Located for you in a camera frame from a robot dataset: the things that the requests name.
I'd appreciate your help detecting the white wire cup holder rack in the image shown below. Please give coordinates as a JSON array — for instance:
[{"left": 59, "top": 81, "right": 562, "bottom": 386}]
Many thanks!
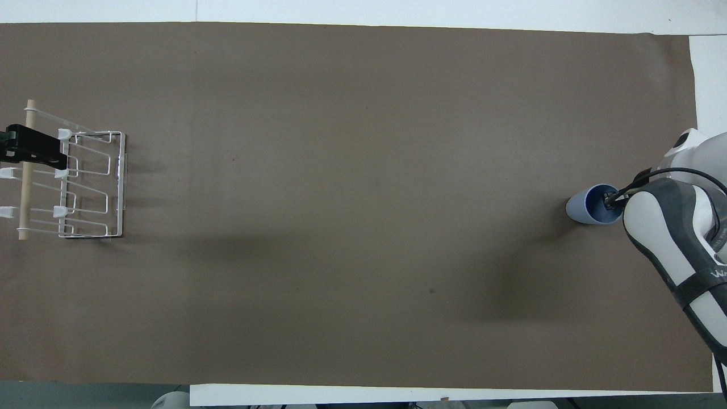
[{"left": 0, "top": 100, "right": 127, "bottom": 241}]

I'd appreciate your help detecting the blue cup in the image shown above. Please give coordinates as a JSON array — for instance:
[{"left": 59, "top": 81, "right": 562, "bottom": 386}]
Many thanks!
[{"left": 566, "top": 183, "right": 626, "bottom": 226}]

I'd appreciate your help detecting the black cable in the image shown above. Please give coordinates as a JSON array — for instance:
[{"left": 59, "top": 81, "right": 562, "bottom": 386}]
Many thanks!
[{"left": 624, "top": 167, "right": 727, "bottom": 198}]

